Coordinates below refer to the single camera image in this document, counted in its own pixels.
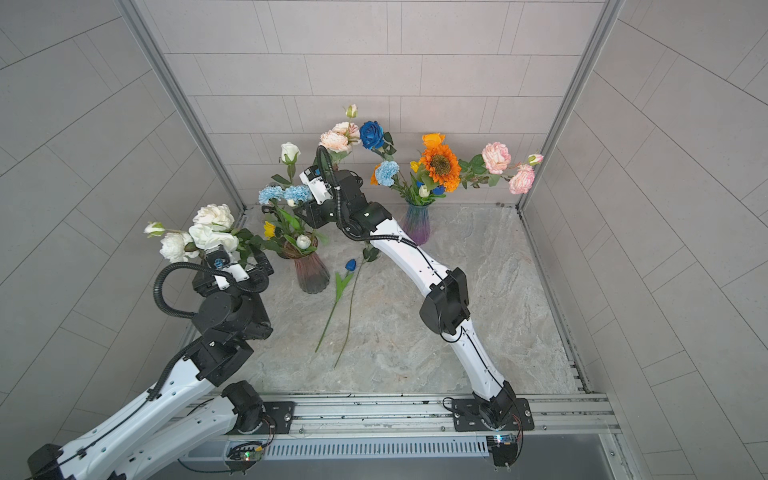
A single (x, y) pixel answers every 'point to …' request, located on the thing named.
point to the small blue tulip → (350, 266)
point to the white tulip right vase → (423, 191)
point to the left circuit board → (241, 457)
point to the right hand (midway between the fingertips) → (301, 209)
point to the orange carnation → (373, 179)
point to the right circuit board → (504, 448)
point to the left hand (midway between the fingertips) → (236, 247)
